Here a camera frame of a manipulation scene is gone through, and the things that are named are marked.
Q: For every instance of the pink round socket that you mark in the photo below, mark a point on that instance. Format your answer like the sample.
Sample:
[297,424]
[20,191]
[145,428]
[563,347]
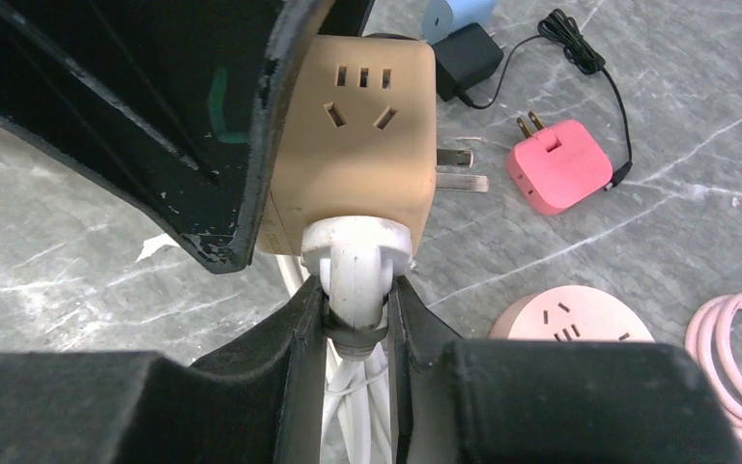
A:
[571,313]

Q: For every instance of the blue plug adapter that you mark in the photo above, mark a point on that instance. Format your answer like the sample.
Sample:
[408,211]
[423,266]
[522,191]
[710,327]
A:
[444,17]

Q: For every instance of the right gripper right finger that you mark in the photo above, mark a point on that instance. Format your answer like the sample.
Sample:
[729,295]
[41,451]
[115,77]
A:
[482,400]

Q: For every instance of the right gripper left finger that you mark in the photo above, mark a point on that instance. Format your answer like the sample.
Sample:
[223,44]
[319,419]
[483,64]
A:
[257,399]

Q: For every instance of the beige cube socket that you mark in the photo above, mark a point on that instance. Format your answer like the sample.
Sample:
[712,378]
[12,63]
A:
[360,139]

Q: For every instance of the black power adapter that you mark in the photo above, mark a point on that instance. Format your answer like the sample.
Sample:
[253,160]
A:
[470,55]

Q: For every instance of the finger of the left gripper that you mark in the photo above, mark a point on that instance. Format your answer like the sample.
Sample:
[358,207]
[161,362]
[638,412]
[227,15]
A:
[174,106]

